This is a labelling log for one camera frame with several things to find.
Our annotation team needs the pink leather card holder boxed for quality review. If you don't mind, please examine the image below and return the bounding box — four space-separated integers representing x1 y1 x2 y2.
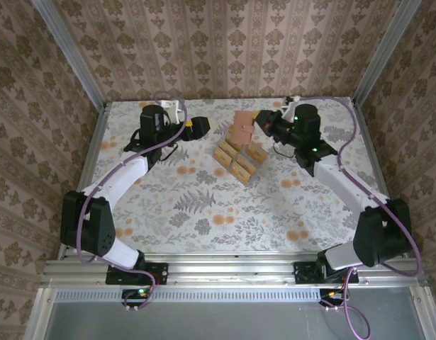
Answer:
227 110 257 147

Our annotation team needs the group of wooden blocks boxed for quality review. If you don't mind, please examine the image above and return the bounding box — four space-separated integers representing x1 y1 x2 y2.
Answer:
212 131 270 186

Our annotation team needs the floral patterned table cover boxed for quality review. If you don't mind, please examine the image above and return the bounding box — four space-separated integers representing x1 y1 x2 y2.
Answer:
74 97 399 254

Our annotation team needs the left controller board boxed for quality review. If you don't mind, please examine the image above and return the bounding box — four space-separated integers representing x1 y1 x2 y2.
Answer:
121 287 152 308

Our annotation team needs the controller board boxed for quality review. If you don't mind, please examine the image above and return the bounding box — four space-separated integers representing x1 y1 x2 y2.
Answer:
318 288 347 308
121 287 152 308

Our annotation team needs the right controller board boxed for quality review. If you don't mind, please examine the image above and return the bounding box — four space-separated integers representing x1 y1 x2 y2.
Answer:
318 288 347 308

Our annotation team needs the grey metal lower panel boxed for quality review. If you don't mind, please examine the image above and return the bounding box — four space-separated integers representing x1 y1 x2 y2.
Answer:
24 286 436 340

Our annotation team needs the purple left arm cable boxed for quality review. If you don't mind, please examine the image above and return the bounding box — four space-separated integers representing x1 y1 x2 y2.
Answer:
75 90 190 312

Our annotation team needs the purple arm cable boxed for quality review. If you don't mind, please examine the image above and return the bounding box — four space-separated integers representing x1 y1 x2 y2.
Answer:
75 90 190 312
297 96 424 339

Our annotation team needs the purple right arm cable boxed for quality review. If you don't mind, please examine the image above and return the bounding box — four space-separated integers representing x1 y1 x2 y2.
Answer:
297 96 424 339

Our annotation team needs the thin black right gripper cable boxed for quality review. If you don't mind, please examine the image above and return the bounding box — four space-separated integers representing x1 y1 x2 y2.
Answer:
272 140 298 159

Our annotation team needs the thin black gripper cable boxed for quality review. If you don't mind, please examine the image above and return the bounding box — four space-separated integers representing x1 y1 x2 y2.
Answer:
123 129 179 164
272 140 298 159

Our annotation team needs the thin black left gripper cable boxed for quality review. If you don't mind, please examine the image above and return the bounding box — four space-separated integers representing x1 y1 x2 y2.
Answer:
123 129 179 164

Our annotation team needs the aluminium table side rail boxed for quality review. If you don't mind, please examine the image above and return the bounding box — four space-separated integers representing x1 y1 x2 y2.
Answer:
351 97 410 259
57 101 111 261

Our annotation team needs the aluminium corner post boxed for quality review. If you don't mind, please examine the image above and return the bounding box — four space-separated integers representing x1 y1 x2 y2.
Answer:
31 0 108 111
352 0 423 107

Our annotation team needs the aluminium front rail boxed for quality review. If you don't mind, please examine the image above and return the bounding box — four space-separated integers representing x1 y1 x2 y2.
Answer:
40 257 427 288

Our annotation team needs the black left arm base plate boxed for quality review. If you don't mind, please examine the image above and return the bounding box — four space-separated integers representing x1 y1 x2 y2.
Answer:
106 261 169 286

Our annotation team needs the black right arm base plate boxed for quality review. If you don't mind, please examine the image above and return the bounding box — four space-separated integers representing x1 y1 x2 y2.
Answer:
294 260 359 284

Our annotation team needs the slotted grey cable duct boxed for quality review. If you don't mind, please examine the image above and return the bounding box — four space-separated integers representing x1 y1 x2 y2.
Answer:
54 287 325 302

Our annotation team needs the aluminium lower side rail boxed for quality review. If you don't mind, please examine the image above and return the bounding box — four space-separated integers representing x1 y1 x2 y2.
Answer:
408 285 436 340
24 287 59 340

